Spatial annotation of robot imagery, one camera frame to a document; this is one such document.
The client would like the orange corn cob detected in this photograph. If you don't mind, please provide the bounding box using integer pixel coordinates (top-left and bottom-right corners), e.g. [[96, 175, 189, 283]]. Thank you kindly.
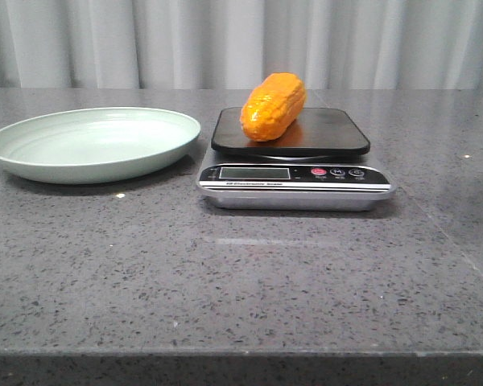
[[240, 72, 307, 142]]

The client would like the silver black kitchen scale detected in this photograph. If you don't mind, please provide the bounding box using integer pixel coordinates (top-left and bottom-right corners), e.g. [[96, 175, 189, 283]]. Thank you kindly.
[[196, 107, 397, 211]]

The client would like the pale green plate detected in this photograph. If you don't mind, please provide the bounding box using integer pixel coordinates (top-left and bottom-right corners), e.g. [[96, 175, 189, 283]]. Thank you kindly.
[[0, 107, 200, 184]]

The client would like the white pleated curtain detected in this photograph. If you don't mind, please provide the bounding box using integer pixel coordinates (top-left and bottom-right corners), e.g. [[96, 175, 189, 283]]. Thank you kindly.
[[0, 1, 483, 89]]

